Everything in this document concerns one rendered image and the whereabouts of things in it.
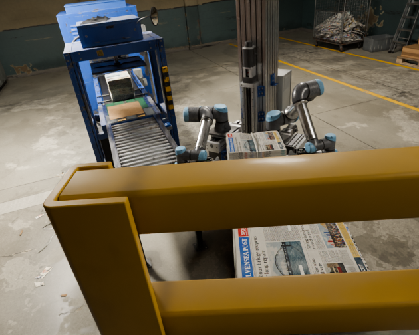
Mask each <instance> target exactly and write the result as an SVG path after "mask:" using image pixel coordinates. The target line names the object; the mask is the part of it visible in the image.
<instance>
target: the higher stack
mask: <svg viewBox="0 0 419 335"><path fill-rule="evenodd" d="M233 232H234V242H235V271H236V278H243V277H270V276H283V275H309V274H323V273H349V272H363V271H370V269H369V267H368V265H367V263H366V261H365V259H364V258H363V256H362V254H361V252H360V250H359V248H358V246H357V245H356V243H355V241H354V239H353V237H352V235H351V233H350V231H349V229H348V227H347V226H346V224H345V222H342V223H320V224H308V225H287V226H275V227H253V228H242V229H233Z"/></svg>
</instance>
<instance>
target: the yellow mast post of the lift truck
mask: <svg viewBox="0 0 419 335"><path fill-rule="evenodd" d="M111 168H113V166H112V162H94V163H84V164H76V165H74V166H72V167H70V168H69V170H68V171H67V172H66V173H65V174H64V176H63V177H62V179H61V180H60V181H59V182H58V184H57V185H56V187H55V188H54V189H53V190H52V192H51V193H50V194H49V196H48V197H47V198H46V199H45V201H44V203H43V207H44V209H45V212H46V214H47V216H48V218H49V221H50V222H51V225H52V227H53V229H54V232H55V234H56V236H57V239H58V240H59V243H60V245H61V247H62V249H63V252H64V254H65V257H66V258H67V261H68V263H69V265H70V267H71V270H72V272H73V274H74V277H75V279H76V281H77V283H78V285H79V287H80V290H81V292H82V295H83V296H84V299H85V300H86V303H87V305H88V308H89V310H90V312H91V314H92V317H93V318H94V321H95V323H96V325H97V328H98V330H99V332H100V335H166V334H165V331H164V327H163V324H162V319H161V316H160V312H159V309H158V305H157V302H156V297H155V295H154V290H153V288H152V283H151V280H150V276H149V273H148V269H147V266H146V261H145V258H144V254H143V251H142V247H141V244H140V240H139V236H138V232H137V230H136V225H135V222H134V218H133V215H132V211H131V208H130V204H129V200H128V197H110V198H100V199H81V200H70V201H59V195H60V194H61V193H62V191H63V189H64V188H65V187H66V186H67V184H68V183H69V181H70V180H71V179H72V177H73V175H74V174H75V173H76V172H77V171H84V170H94V169H111Z"/></svg>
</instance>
